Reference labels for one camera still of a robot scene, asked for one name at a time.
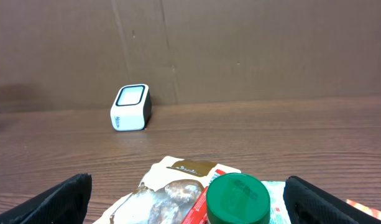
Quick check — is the white barcode scanner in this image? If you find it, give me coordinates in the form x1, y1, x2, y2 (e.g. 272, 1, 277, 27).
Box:
110, 84, 152, 131

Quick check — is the red stick sachet pack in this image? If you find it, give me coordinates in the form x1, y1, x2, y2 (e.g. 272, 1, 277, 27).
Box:
181, 167, 226, 224

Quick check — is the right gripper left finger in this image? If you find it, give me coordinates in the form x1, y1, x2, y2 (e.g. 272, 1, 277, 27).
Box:
0, 173, 92, 224

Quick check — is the orange small carton box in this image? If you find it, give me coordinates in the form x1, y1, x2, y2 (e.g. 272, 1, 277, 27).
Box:
346, 199, 381, 221

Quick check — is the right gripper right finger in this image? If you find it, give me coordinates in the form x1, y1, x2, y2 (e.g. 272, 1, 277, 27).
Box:
283, 176, 381, 224

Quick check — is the beige Pantree snack pouch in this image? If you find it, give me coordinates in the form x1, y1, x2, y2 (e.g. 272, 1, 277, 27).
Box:
95, 156, 240, 224

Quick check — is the green lid spice jar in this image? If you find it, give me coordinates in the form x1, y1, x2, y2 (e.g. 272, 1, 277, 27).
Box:
206, 173, 271, 224

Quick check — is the teal orange tissue pack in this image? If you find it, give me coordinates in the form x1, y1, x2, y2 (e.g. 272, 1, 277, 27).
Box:
262, 181, 291, 224

